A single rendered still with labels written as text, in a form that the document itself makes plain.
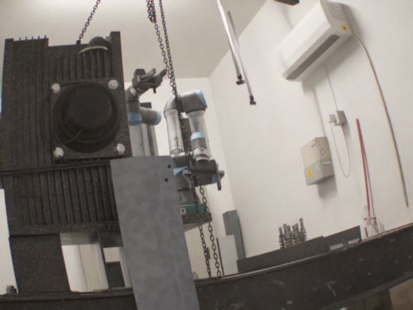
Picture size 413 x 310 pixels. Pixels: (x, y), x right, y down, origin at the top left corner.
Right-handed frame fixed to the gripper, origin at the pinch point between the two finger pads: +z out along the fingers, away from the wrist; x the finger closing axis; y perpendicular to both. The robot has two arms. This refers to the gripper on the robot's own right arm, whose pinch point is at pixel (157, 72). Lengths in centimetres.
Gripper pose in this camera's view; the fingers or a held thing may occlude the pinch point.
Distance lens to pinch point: 216.3
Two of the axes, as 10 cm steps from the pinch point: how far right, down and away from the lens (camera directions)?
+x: -8.0, 0.3, -5.9
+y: 1.8, 9.6, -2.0
